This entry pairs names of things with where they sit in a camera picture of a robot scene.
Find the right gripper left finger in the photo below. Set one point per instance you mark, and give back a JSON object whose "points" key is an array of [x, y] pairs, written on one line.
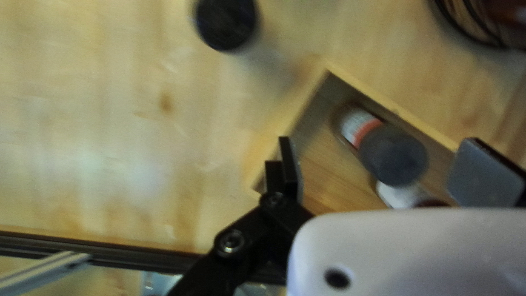
{"points": [[267, 230]]}

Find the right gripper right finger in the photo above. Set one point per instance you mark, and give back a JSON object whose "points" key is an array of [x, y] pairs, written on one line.
{"points": [[485, 176]]}

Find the wooden box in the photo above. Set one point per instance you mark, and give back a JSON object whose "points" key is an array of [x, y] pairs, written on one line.
{"points": [[328, 181]]}

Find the spice jar with black lid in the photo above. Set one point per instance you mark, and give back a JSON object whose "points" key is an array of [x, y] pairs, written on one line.
{"points": [[390, 156], [225, 22], [400, 196]]}

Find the black frame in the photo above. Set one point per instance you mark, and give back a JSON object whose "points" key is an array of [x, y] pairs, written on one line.
{"points": [[102, 253]]}

